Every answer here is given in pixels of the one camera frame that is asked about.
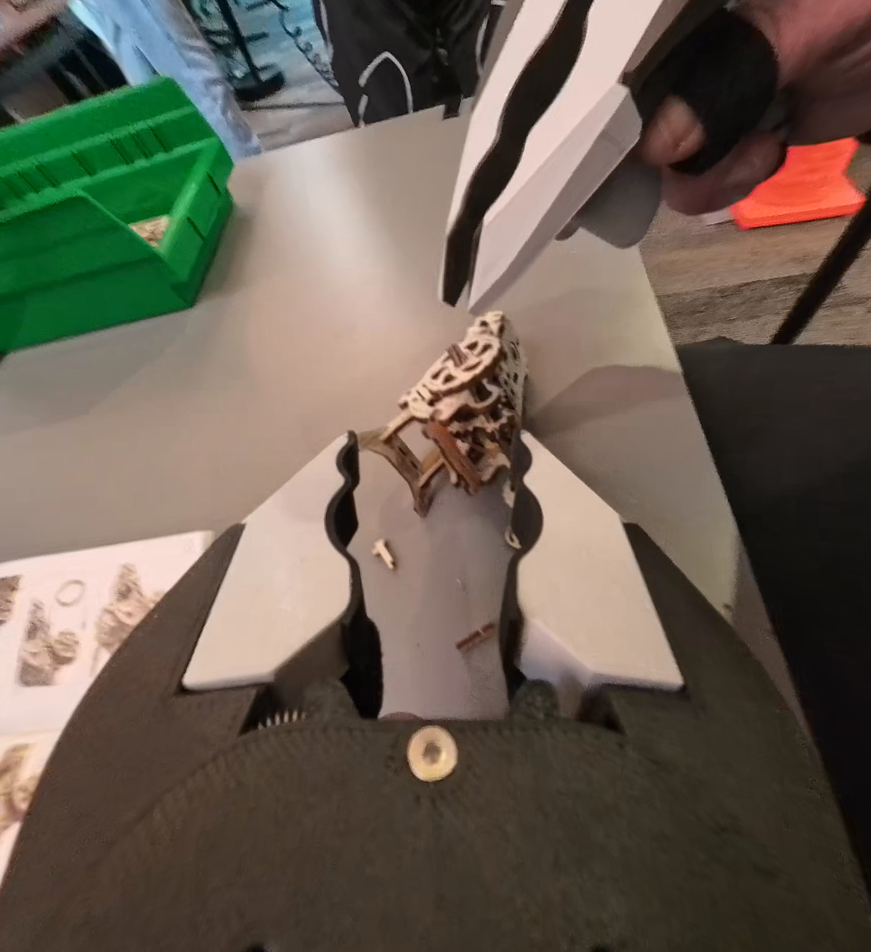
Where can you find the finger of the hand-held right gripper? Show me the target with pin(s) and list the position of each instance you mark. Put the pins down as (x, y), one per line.
(577, 149)
(487, 126)

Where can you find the wooden model parts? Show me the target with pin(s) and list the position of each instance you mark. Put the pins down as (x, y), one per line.
(151, 230)

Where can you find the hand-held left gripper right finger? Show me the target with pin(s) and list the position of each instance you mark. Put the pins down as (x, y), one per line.
(592, 602)

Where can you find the small wooden pin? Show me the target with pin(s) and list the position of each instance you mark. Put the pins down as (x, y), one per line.
(383, 554)

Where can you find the wooden buggy model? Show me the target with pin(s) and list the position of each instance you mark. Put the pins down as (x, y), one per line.
(465, 401)

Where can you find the green plastic bin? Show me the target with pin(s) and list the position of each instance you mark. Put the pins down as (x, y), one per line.
(48, 275)

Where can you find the person's right hand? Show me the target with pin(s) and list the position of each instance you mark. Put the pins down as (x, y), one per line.
(837, 67)

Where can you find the orange traffic cone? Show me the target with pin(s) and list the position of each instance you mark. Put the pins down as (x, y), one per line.
(800, 193)

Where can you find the black round-base pole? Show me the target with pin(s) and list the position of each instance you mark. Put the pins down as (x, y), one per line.
(257, 78)

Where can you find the person's black clothing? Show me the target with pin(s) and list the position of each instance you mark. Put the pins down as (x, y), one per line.
(822, 595)

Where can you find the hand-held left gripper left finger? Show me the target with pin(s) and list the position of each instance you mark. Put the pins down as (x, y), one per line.
(272, 602)

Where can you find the instruction booklet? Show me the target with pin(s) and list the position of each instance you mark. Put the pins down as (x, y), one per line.
(34, 692)

